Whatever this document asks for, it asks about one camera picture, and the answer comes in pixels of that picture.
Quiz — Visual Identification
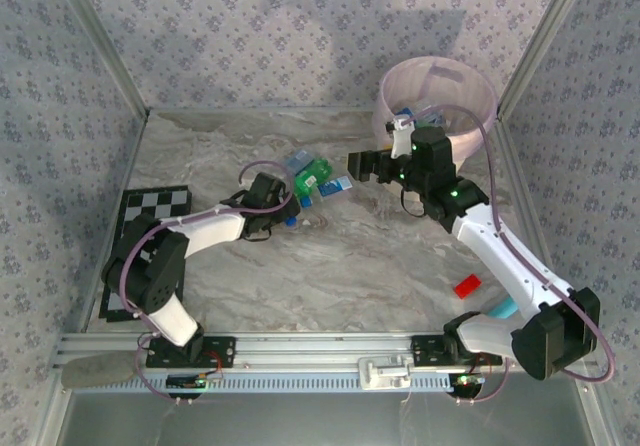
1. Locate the red plastic block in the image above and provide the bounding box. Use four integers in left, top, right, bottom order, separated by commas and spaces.
453, 274, 483, 298

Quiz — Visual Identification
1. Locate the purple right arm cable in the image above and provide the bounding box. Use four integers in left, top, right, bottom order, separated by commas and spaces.
399, 103, 616, 406

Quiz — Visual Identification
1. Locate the grey slotted cable duct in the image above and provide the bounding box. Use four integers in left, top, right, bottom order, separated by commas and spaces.
124, 369, 461, 392

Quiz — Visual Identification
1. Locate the right circuit board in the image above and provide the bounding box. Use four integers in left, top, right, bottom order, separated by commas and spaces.
449, 373, 486, 397

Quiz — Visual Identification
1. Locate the left circuit board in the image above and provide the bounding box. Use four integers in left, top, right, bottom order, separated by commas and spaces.
166, 368, 224, 390

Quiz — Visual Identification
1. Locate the pink-lined trash bin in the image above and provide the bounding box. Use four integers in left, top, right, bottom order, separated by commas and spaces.
372, 55, 499, 160

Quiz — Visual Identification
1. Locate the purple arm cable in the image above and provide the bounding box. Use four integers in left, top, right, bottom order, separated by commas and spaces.
119, 159, 297, 403
399, 103, 616, 406

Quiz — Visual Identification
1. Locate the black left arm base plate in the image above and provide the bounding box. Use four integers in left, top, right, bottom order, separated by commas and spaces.
144, 335, 236, 370

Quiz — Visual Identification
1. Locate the white latch bracket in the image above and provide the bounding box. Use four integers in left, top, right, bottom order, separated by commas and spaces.
357, 354, 414, 392

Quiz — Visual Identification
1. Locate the crushed clear bottle blue label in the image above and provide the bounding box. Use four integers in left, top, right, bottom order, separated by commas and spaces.
283, 149, 317, 176

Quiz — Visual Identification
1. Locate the green bottle yellow cap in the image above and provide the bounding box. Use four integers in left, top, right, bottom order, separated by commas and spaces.
292, 159, 334, 208

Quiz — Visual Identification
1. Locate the cream plastic bin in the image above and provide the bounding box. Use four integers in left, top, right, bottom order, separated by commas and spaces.
374, 130, 474, 206

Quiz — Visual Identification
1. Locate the black grey checkerboard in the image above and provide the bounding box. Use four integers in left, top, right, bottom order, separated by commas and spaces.
98, 184, 192, 323

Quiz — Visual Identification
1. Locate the light blue cylinder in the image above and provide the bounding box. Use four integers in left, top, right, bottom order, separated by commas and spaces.
487, 299, 521, 320

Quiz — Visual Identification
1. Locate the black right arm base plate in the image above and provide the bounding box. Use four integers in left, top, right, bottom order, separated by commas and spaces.
410, 334, 503, 367

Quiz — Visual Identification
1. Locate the circuit board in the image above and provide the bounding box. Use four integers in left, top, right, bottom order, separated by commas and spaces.
449, 373, 486, 397
166, 368, 224, 390

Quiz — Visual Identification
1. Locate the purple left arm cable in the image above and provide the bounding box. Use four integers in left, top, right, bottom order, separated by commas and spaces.
119, 159, 297, 403

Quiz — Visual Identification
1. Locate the aluminium rail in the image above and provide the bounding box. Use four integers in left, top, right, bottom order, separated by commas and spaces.
56, 329, 596, 368

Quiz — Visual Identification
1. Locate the aluminium frame post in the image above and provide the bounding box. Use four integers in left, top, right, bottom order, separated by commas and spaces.
499, 0, 599, 115

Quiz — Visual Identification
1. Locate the grey oblong pad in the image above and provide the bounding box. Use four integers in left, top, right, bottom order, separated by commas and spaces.
59, 354, 139, 390

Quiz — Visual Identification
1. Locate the grey front panel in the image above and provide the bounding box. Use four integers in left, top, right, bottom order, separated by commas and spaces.
54, 370, 619, 446

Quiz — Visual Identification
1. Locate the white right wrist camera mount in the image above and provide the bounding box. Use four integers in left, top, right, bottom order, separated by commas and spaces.
384, 117, 412, 160

